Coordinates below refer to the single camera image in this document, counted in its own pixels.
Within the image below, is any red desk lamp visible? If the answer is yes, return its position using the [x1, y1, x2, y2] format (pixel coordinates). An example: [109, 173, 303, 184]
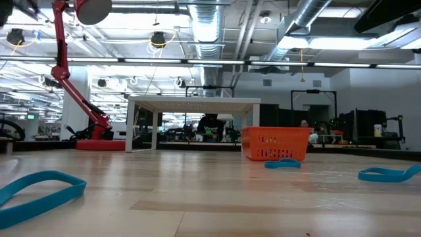
[50, 0, 126, 151]

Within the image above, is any person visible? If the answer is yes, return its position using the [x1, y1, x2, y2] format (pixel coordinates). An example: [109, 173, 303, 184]
[196, 113, 227, 143]
[297, 119, 319, 145]

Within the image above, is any white perforated metal riser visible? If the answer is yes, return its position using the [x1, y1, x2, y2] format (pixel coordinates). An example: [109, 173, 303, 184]
[124, 95, 262, 153]

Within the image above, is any orange plastic basket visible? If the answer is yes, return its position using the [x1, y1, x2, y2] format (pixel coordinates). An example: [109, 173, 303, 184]
[239, 126, 312, 162]

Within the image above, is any blue rubber band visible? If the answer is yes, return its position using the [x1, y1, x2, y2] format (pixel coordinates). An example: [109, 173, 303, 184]
[264, 158, 302, 170]
[0, 170, 87, 230]
[357, 163, 421, 184]

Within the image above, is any long ceiling light bar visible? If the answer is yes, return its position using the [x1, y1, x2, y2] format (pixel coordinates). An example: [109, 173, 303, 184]
[0, 55, 421, 70]

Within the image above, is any black monitor block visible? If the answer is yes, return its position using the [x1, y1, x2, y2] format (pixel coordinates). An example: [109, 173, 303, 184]
[337, 109, 388, 141]

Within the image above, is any black hoop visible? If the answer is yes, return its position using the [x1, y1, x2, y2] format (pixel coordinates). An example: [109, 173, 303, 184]
[0, 118, 26, 142]

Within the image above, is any silver ribbed ceiling duct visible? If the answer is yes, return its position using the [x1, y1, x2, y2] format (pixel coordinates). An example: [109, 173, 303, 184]
[262, 0, 333, 63]
[189, 0, 228, 96]

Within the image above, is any black ceiling camera pod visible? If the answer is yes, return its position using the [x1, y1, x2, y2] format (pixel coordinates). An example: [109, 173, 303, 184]
[150, 31, 166, 49]
[6, 28, 26, 46]

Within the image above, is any black gantry frame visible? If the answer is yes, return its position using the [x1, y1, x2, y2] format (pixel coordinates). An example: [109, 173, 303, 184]
[290, 89, 338, 129]

